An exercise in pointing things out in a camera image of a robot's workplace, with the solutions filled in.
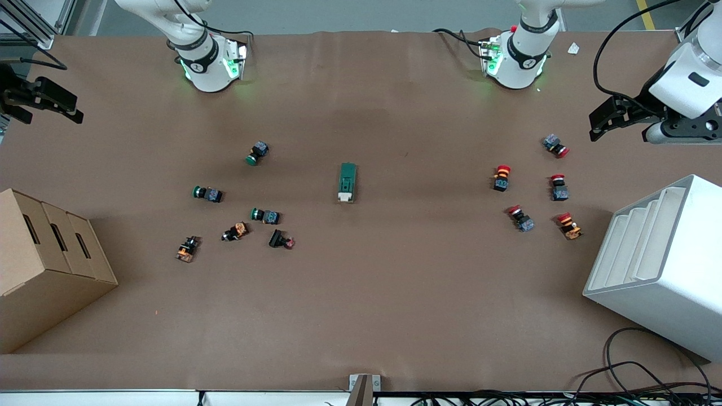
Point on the red button orange base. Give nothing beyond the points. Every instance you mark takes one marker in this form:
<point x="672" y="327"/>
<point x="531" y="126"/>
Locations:
<point x="569" y="225"/>

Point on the brown cardboard box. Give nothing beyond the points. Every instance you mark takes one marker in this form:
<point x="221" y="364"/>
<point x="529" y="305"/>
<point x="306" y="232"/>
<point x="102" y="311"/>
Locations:
<point x="45" y="282"/>

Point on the green push button switch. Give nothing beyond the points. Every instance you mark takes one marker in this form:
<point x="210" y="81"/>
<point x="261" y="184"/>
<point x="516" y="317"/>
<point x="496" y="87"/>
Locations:
<point x="258" y="153"/>
<point x="207" y="193"/>
<point x="265" y="215"/>

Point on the red striped button black base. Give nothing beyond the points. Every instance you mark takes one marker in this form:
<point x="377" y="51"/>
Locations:
<point x="501" y="177"/>

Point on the black switch red tip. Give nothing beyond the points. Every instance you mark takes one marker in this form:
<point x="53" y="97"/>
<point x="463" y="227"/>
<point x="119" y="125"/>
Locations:
<point x="279" y="239"/>

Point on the grey metal edge bracket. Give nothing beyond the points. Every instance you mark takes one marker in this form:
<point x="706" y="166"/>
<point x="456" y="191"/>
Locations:
<point x="364" y="386"/>

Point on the white table edge rail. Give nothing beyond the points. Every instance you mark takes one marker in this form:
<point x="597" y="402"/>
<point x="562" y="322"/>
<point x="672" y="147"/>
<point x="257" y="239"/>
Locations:
<point x="113" y="398"/>

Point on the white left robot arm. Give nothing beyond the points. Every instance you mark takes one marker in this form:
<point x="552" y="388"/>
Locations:
<point x="522" y="56"/>

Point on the aluminium frame profile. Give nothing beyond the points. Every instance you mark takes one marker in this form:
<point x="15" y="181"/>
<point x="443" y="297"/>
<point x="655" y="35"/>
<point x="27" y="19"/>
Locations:
<point x="685" y="34"/>
<point x="34" y="38"/>

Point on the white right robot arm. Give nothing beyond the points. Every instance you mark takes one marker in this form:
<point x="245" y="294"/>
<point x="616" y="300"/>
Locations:
<point x="206" y="65"/>

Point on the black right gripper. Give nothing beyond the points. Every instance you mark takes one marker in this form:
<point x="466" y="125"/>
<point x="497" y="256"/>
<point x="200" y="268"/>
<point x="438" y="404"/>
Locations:
<point x="12" y="93"/>

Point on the black button orange base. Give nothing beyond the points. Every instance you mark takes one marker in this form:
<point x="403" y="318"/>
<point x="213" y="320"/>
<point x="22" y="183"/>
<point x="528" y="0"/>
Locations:
<point x="236" y="232"/>
<point x="188" y="248"/>

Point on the white stepped storage rack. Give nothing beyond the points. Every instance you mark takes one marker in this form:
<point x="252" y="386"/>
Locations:
<point x="677" y="282"/>

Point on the white paper scrap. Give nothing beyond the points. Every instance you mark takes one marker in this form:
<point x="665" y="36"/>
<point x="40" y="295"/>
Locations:
<point x="573" y="48"/>

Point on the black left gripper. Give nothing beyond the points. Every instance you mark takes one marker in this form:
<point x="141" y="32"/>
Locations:
<point x="636" y="108"/>

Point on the red push button blue base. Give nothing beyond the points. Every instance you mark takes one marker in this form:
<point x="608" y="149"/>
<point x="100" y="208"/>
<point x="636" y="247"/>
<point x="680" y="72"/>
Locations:
<point x="559" y="187"/>
<point x="556" y="145"/>
<point x="521" y="218"/>

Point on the brown paper table cover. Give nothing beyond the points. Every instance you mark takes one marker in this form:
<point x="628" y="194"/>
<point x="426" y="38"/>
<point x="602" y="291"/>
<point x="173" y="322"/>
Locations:
<point x="395" y="293"/>

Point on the green load switch white lever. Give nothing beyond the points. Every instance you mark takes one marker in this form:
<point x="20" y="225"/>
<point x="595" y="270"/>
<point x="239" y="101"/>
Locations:
<point x="347" y="179"/>

